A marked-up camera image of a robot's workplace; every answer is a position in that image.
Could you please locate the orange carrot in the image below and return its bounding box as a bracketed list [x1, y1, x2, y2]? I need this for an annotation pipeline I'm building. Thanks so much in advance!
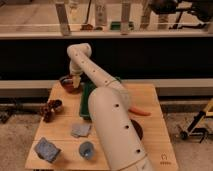
[129, 107, 151, 116]

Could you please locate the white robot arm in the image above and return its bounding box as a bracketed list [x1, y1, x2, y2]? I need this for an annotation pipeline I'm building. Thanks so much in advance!
[67, 43, 154, 171]

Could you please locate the dark red plate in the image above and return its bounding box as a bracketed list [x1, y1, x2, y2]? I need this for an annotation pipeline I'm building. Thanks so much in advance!
[131, 120, 143, 140]

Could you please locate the red bowl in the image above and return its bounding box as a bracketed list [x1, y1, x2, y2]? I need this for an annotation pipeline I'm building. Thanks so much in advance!
[60, 83, 82, 94]

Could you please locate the small green tray in background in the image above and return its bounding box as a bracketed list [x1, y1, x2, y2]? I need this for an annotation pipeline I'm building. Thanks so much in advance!
[110, 21, 135, 31]

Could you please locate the brown toy figure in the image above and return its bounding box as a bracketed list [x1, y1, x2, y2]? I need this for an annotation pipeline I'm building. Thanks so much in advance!
[40, 105, 52, 123]

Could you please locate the blue cup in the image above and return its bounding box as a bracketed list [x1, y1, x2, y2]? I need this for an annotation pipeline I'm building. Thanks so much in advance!
[79, 141, 94, 160]

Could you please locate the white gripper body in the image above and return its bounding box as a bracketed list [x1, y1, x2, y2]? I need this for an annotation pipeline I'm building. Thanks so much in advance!
[69, 61, 83, 88]

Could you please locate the yellow black cart frame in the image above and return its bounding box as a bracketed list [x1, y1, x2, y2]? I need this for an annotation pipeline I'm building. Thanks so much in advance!
[180, 98, 213, 142]

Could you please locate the green plastic tray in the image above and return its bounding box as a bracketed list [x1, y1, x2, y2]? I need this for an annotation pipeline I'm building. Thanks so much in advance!
[79, 77, 122, 121]

